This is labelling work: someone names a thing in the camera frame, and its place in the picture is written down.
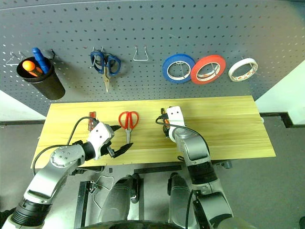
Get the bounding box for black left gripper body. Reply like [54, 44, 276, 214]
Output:
[101, 140, 114, 157]

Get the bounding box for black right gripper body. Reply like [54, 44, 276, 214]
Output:
[163, 124, 173, 139]

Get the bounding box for red handled scissors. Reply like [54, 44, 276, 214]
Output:
[118, 111, 140, 145]

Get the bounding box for silver tape peg hook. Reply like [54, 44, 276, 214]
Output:
[175, 61, 189, 79]
[240, 55, 260, 77]
[211, 63, 221, 79]

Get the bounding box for blue tape roll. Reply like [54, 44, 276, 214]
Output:
[162, 53, 195, 84]

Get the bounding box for red tape roll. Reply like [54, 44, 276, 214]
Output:
[190, 54, 226, 85]

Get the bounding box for white tape roll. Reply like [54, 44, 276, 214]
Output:
[228, 58, 259, 82]

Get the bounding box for grey perforated pegboard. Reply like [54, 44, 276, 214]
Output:
[0, 0, 305, 117]

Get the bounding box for dark grey rounded housing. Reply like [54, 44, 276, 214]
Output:
[166, 173, 198, 229]
[99, 174, 141, 225]

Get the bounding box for black cup holder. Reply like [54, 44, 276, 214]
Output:
[16, 56, 66, 101]

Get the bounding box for black curved rim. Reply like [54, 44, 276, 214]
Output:
[83, 220, 191, 229]

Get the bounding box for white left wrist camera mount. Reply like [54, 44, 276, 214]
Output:
[86, 121, 115, 161]

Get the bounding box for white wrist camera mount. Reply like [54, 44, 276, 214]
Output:
[86, 121, 115, 161]
[166, 105, 186, 141]

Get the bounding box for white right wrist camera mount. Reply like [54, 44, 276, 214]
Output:
[166, 105, 186, 141]

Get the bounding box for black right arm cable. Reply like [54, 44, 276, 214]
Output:
[155, 115, 210, 163]

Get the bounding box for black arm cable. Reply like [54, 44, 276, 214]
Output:
[31, 116, 97, 176]
[155, 115, 210, 163]

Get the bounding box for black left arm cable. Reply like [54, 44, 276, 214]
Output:
[31, 116, 97, 176]

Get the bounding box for blue handled scissors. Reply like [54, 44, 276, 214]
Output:
[90, 50, 122, 93]

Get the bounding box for black metal table frame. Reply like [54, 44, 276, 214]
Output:
[69, 159, 233, 229]

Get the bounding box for silver wire loop hook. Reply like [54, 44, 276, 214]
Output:
[132, 45, 150, 62]
[6, 50, 27, 65]

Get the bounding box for blue tool handle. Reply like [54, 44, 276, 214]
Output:
[32, 47, 51, 74]

